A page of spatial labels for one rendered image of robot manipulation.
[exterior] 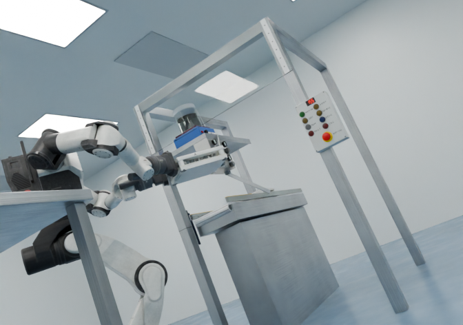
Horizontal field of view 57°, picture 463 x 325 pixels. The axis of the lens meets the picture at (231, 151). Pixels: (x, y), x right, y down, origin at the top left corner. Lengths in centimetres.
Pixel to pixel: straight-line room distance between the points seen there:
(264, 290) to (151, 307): 90
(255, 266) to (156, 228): 480
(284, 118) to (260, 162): 72
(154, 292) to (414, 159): 428
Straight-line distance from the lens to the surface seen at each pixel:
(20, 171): 201
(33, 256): 196
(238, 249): 265
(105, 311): 128
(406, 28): 591
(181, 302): 726
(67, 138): 177
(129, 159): 180
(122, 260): 196
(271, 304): 263
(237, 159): 362
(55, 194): 126
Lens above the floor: 49
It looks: 14 degrees up
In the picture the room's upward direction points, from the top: 23 degrees counter-clockwise
